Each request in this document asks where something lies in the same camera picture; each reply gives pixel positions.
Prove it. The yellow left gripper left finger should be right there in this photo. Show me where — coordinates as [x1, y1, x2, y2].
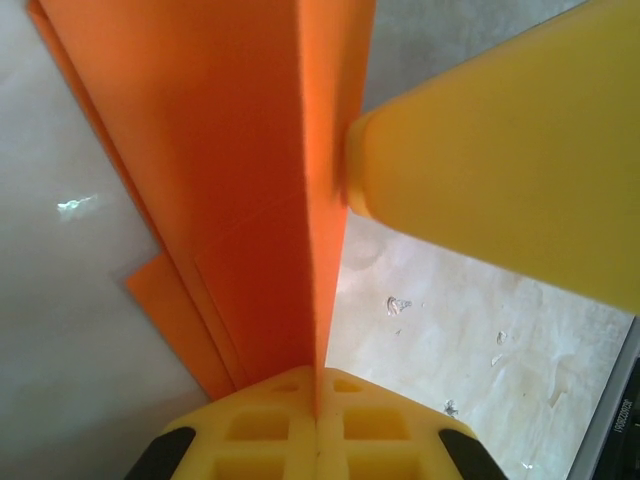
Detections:
[132, 364, 319, 480]

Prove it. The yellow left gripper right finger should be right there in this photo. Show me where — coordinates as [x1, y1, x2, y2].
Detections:
[318, 366, 507, 480]

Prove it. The orange paper sheet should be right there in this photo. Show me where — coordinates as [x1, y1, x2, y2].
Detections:
[27, 0, 377, 417]

